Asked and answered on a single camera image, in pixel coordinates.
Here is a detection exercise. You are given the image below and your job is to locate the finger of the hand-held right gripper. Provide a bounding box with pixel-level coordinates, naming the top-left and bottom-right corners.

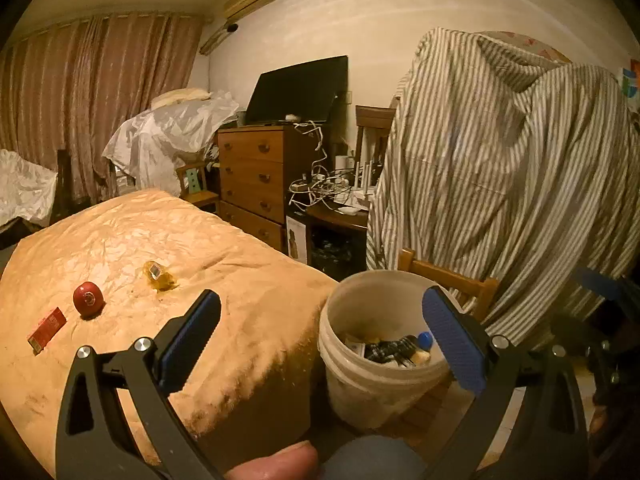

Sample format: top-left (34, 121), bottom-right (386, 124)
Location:
top-left (572, 266), bottom-right (640, 311)

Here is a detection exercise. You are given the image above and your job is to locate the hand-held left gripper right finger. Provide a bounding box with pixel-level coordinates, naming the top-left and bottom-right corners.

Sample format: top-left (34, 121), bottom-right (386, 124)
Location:
top-left (421, 286), bottom-right (588, 480)

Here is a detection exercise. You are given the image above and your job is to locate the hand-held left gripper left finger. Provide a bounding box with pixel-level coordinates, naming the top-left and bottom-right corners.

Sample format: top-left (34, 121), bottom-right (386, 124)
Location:
top-left (55, 289), bottom-right (223, 480)

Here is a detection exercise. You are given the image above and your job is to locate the black plastic wrapper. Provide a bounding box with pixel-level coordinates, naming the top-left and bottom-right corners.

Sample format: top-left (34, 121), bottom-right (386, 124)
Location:
top-left (364, 338), bottom-right (418, 368)

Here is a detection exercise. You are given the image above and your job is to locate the white plastic bucket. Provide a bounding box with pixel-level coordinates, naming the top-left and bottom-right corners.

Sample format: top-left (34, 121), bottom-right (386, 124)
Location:
top-left (317, 270), bottom-right (466, 428)

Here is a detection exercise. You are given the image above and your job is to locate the person's left hand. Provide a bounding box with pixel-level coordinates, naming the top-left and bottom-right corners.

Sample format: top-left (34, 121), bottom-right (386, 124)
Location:
top-left (222, 440), bottom-right (319, 480)

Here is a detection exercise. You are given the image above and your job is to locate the blue capped bottle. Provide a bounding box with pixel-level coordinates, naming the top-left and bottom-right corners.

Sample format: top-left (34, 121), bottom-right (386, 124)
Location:
top-left (410, 332), bottom-right (434, 367)

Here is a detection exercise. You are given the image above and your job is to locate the light wooden chair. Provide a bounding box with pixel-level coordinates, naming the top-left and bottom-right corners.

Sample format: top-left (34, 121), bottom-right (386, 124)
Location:
top-left (398, 247), bottom-right (501, 321)

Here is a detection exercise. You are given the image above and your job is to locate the yellow plastic wrapper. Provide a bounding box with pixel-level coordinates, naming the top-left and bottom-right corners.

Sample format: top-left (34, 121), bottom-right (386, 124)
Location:
top-left (142, 260), bottom-right (178, 292)

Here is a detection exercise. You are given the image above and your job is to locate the red round ball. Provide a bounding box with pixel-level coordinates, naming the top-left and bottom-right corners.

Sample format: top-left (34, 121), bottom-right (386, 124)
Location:
top-left (73, 282), bottom-right (105, 318)

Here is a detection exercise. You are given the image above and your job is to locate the orange bed blanket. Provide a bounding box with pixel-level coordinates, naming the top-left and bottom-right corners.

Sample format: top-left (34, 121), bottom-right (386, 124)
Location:
top-left (0, 187), bottom-right (341, 478)

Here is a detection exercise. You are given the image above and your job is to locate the white printed box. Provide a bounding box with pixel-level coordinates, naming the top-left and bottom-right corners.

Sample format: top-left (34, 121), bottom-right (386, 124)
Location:
top-left (286, 212), bottom-right (310, 266)

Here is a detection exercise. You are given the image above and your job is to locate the red carton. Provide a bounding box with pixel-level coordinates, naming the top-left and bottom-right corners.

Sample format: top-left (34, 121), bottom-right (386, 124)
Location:
top-left (27, 306), bottom-right (67, 351)

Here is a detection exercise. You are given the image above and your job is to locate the grey blue cloth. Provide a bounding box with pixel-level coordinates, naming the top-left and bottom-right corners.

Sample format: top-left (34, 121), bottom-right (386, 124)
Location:
top-left (317, 435), bottom-right (428, 480)

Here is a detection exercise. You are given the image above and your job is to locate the small wooden green chair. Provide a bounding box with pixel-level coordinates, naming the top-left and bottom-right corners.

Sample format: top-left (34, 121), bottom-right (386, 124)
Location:
top-left (176, 160), bottom-right (221, 208)

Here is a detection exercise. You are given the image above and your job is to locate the striped cloth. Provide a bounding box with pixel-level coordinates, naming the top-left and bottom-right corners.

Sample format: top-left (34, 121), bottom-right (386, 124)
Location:
top-left (366, 27), bottom-right (640, 351)

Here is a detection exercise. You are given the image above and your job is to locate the white router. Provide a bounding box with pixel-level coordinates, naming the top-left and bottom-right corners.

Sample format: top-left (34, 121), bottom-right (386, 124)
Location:
top-left (345, 157), bottom-right (383, 208)

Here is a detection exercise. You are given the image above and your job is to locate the brown wooden dresser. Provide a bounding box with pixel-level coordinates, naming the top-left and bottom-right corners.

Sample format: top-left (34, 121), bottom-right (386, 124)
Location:
top-left (217, 125), bottom-right (321, 253)

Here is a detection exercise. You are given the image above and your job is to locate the dark side table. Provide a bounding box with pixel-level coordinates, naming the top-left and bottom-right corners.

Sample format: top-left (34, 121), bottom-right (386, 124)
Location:
top-left (287, 200), bottom-right (371, 281)

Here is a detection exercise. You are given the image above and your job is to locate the tall clear plastic dust sheet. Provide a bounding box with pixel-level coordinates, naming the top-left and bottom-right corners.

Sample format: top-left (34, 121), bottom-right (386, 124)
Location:
top-left (102, 91), bottom-right (240, 196)

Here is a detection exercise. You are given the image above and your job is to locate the low clear plastic dust sheet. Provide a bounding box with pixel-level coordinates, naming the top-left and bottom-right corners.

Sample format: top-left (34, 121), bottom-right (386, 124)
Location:
top-left (0, 149), bottom-right (58, 226)

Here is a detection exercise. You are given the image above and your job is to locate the dark wooden chair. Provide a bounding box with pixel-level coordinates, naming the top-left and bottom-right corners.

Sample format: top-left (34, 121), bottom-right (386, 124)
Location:
top-left (355, 105), bottom-right (396, 196)

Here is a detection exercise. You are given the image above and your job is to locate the beige pillow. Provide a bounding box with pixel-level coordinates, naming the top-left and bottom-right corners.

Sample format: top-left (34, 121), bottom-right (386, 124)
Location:
top-left (151, 87), bottom-right (211, 110)

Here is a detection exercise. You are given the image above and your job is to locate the pink floral cloth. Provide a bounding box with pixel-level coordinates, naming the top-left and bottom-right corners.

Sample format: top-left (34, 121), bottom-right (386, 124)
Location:
top-left (482, 30), bottom-right (573, 63)

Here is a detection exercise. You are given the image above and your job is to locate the brown patterned curtain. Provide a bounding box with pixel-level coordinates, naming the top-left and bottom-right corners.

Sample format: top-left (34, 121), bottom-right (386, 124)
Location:
top-left (0, 12), bottom-right (206, 206)

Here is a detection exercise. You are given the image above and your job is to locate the black flat television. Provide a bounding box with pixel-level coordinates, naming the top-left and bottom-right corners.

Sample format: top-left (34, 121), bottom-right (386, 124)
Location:
top-left (245, 55), bottom-right (349, 126)

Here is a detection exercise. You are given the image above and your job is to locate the white cable tangle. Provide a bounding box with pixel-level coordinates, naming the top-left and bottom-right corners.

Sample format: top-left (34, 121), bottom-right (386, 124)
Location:
top-left (289, 120), bottom-right (373, 211)

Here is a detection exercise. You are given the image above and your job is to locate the colourful wall sticker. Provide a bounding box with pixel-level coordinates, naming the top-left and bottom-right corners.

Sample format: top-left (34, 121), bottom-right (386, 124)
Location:
top-left (620, 60), bottom-right (640, 98)

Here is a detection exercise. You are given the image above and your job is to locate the beige wall pipe cover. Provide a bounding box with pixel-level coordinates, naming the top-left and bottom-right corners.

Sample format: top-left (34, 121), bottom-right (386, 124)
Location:
top-left (199, 27), bottom-right (231, 56)

